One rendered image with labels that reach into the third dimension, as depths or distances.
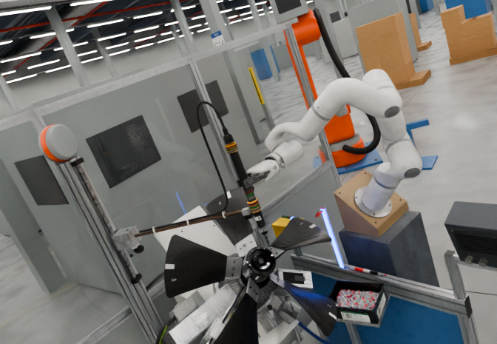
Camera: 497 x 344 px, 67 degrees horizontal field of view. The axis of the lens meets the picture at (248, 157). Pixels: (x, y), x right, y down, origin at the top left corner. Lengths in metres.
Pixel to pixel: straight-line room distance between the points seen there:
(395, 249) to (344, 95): 0.87
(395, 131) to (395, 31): 7.65
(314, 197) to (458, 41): 8.11
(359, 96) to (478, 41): 9.05
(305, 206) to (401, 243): 0.93
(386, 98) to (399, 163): 0.40
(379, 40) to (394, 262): 7.70
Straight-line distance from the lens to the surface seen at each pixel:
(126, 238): 1.75
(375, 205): 1.95
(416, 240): 2.10
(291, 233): 1.67
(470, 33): 10.38
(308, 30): 5.31
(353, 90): 1.39
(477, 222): 1.39
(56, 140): 1.72
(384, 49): 9.31
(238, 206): 1.61
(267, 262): 1.49
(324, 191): 2.87
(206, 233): 1.79
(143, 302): 1.96
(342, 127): 5.33
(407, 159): 1.69
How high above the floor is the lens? 1.96
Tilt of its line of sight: 15 degrees down
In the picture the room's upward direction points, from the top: 21 degrees counter-clockwise
